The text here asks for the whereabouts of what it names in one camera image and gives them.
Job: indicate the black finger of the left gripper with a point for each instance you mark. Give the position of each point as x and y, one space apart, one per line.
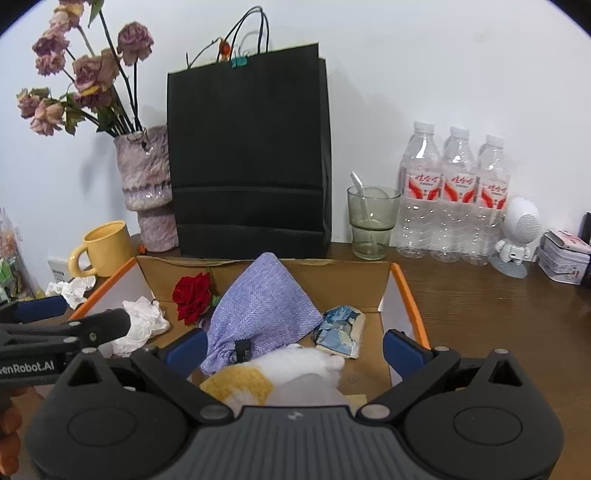
33 354

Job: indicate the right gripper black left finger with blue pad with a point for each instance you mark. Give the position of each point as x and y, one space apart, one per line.
168 371

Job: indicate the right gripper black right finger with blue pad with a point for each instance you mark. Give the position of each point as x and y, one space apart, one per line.
423 373

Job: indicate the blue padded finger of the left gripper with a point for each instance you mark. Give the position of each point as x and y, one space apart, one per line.
28 311

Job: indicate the white tissue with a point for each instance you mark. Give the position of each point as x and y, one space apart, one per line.
73 292
146 321

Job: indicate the red fabric rose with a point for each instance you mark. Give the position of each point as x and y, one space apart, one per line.
194 297

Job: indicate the yellow blue wrapper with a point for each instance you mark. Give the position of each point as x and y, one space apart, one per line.
340 332

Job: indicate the purple knitted pouch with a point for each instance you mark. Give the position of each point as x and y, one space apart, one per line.
263 310

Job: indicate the person's hand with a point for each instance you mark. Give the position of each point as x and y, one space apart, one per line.
11 421

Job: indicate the snack packets at left edge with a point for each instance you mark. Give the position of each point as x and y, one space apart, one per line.
15 283

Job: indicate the white small box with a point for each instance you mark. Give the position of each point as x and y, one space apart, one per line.
59 269

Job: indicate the red cardboard pumpkin box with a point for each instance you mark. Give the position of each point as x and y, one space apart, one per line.
378 289

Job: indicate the yellow ceramic mug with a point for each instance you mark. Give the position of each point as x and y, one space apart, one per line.
108 247

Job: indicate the orange white plush toy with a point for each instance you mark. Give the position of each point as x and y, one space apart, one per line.
252 382

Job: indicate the middle clear water bottle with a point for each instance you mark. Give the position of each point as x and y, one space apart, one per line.
458 190

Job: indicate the clear water bottle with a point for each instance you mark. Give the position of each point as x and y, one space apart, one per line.
495 169
420 186
458 190

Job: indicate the right clear water bottle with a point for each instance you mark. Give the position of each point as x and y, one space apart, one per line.
495 169

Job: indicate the grey glass cup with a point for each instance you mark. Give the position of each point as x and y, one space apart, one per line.
373 244

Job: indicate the white robot figurine speaker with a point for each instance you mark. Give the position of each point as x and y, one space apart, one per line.
521 226

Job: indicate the left clear water bottle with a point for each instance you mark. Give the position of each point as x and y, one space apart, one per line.
420 186

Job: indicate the purple ceramic vase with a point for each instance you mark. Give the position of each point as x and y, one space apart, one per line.
143 164

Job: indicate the clear plastic spoon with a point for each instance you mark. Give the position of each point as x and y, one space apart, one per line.
359 212

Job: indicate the black paper shopping bag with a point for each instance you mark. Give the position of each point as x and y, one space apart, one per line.
250 153

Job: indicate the dried pink rose bouquet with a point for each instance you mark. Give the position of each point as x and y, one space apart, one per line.
102 73

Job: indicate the green binder clip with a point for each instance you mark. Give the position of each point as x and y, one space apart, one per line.
238 62

